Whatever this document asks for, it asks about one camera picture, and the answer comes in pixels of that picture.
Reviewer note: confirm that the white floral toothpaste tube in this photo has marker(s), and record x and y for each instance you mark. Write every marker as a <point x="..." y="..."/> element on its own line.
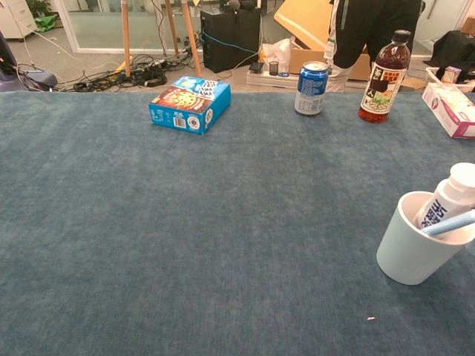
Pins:
<point x="445" y="196"/>

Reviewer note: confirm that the light blue toothbrush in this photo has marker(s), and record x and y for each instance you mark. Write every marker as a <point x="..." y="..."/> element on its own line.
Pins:
<point x="451" y="224"/>

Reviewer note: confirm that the pink and white box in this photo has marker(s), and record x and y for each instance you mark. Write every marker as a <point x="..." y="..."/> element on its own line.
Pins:
<point x="449" y="107"/>

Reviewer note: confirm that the blue cookie box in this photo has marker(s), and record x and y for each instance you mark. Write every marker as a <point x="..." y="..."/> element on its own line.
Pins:
<point x="189" y="104"/>

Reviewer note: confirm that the blue table mat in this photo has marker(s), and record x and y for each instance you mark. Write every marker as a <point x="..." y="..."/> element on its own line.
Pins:
<point x="148" y="241"/>

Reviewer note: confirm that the blue soda can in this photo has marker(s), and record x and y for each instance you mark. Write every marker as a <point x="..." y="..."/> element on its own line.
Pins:
<point x="311" y="89"/>

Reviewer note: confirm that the black mesh pen holder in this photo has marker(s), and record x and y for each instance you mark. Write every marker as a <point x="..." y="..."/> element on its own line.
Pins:
<point x="274" y="68"/>

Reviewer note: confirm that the white plastic bag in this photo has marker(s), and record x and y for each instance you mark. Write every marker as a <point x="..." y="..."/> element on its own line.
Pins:
<point x="278" y="50"/>

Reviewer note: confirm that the black computer tower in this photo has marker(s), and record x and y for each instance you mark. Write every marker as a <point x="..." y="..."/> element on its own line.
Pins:
<point x="230" y="41"/>

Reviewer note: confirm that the wooden easel leg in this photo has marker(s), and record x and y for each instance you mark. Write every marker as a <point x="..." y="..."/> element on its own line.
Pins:
<point x="171" y="26"/>
<point x="191" y="37"/>
<point x="126" y="37"/>

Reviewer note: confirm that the open cardboard box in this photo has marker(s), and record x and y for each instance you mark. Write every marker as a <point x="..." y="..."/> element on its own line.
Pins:
<point x="308" y="22"/>

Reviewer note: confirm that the dark tea bottle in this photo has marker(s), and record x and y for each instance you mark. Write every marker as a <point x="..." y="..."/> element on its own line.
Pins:
<point x="382" y="81"/>

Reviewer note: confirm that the standing person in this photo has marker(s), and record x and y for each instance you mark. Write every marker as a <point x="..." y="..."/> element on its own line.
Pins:
<point x="363" y="29"/>

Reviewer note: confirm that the white storage basket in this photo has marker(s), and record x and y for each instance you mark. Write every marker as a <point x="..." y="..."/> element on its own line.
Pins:
<point x="433" y="76"/>

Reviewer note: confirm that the white framed glass partition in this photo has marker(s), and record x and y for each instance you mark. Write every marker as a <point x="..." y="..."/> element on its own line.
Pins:
<point x="70" y="29"/>

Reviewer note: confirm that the small pink box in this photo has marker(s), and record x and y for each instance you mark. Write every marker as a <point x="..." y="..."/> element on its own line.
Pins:
<point x="451" y="75"/>

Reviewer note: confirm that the green bag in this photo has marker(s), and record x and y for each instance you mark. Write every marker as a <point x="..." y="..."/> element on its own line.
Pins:
<point x="46" y="23"/>

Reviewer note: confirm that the dark blue machine base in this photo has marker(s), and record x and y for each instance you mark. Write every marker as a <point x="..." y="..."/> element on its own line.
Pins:
<point x="7" y="79"/>

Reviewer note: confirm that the black fabric bag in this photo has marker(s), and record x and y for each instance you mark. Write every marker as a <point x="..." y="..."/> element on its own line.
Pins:
<point x="456" y="48"/>

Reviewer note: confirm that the white cabinet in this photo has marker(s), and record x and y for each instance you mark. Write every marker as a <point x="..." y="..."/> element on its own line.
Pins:
<point x="15" y="18"/>

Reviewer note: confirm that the white metal floor frame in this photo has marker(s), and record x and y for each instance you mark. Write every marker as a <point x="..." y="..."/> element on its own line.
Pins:
<point x="274" y="82"/>

